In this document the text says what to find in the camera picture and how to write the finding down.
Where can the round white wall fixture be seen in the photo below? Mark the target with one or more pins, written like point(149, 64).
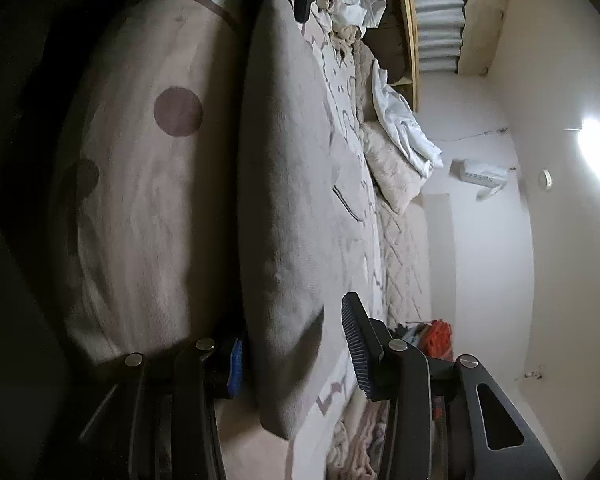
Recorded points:
point(546, 180)

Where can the pile of folded clothes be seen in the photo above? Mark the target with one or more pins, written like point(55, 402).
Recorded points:
point(437, 337)

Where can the white bag on wall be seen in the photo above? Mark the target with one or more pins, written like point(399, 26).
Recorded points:
point(480, 172)

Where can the beige window pelmet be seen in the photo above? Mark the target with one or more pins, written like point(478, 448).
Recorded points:
point(485, 10)

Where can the beige knitted cloth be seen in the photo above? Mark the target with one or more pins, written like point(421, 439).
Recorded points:
point(355, 440)

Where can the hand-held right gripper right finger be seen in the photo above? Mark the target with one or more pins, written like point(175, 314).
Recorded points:
point(356, 345)

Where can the grey pleated curtain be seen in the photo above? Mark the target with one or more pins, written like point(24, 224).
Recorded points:
point(437, 10)

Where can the wooden shelf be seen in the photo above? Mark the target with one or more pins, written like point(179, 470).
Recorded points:
point(409, 35)

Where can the beige quilted blanket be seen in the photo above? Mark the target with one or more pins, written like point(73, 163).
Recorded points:
point(405, 260)

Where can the heap of light clothes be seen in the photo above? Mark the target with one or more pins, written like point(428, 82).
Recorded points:
point(352, 5)

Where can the beige patterned bed sheet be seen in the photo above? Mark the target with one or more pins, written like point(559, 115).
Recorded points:
point(145, 210)

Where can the grey printed t-shirt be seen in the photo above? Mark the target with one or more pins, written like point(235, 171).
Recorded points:
point(290, 210)

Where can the fluffy beige pillow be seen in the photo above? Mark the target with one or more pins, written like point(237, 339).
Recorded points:
point(397, 170)

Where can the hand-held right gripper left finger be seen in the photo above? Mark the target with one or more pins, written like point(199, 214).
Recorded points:
point(236, 366)

